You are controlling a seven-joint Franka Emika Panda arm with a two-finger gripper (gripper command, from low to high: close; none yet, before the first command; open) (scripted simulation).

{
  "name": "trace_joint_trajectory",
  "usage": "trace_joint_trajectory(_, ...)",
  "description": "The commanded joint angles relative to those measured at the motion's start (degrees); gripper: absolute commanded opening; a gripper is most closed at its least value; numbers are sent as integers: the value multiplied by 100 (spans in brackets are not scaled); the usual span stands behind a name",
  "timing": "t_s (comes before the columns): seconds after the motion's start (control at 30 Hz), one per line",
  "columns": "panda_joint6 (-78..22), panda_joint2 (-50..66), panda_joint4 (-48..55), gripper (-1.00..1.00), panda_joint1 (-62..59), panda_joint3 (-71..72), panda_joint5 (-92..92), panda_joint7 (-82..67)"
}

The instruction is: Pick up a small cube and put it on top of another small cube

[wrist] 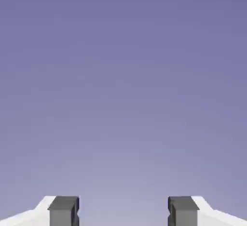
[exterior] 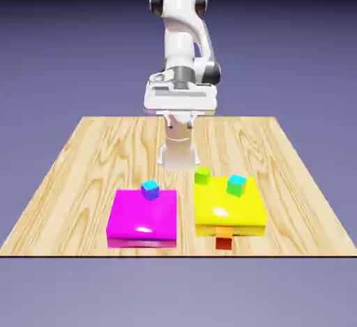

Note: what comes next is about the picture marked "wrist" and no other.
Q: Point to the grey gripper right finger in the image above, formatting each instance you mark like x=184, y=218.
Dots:
x=185, y=210

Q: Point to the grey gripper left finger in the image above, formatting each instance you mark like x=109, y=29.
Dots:
x=61, y=210

